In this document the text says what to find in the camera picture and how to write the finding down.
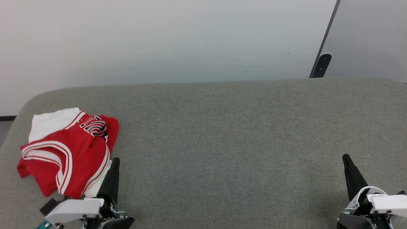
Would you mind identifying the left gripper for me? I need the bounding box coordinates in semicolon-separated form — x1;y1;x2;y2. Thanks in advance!
83;157;135;229

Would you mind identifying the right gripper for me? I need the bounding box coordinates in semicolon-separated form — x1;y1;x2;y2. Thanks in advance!
337;154;395;229

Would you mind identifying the red Bulls basketball jersey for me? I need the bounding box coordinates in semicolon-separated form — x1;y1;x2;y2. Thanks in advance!
17;108;119;199

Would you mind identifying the grey door panel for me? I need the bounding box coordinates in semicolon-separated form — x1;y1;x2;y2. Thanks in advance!
318;0;407;84

